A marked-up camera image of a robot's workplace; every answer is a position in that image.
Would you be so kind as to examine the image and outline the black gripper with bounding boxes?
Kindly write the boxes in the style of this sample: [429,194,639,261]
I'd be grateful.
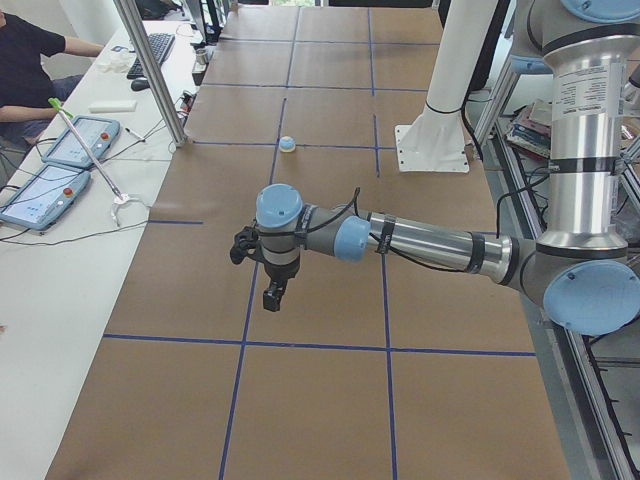
[262,258,300,312]

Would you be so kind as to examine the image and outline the light blue call bell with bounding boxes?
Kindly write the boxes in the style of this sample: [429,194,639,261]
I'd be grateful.
[278,135,296,153]

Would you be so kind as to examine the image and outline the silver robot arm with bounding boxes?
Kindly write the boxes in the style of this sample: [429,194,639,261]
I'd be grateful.
[249,1,639,336]

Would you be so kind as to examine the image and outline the brown paper table cover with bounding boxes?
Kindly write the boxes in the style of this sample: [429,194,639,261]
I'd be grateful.
[48,7,569,479]

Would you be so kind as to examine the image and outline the metal reacher grabber stick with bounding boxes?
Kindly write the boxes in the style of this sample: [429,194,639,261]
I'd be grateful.
[48,97,150,228]

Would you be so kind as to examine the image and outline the white side table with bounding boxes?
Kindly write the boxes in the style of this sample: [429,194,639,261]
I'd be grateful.
[0,19,211,480]

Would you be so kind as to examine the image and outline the upper teach pendant tablet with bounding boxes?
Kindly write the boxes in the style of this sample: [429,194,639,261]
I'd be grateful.
[41,114,121,169]

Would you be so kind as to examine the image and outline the teach pendant tablet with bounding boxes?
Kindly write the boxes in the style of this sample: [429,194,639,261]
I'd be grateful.
[41,114,121,169]
[1,164,91,232]

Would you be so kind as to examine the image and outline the lower teach pendant tablet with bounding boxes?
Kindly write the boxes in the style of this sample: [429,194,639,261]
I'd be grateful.
[1,164,91,232]

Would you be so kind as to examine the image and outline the black computer mouse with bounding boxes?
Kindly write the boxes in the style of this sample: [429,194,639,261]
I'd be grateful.
[130,77,150,92]

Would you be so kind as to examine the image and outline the small metal cup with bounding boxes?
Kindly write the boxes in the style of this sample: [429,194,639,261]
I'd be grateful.
[195,48,209,65]

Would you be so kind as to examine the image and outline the white foam block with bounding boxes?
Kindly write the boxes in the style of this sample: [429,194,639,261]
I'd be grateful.
[88,100,137,113]

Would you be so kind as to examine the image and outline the black keyboard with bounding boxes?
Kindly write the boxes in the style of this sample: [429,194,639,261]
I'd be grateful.
[125,32,176,81]

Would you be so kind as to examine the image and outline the stack of books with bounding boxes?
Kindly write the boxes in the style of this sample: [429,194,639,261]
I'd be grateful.
[505,99,552,159]

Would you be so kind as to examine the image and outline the person in black shirt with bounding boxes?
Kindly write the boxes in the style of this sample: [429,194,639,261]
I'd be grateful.
[1,12,103,146]

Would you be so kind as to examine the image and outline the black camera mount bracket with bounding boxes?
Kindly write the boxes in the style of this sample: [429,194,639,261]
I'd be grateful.
[229,226,264,265]

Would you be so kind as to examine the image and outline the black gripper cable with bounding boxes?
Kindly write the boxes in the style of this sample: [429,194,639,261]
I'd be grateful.
[294,187,551,274]

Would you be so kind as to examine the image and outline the aluminium frame post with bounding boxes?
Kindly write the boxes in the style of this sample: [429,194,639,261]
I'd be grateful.
[114,0,187,148]

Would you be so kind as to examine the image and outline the white pedestal column base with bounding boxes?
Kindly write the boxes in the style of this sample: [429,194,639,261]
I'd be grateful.
[395,0,500,173]

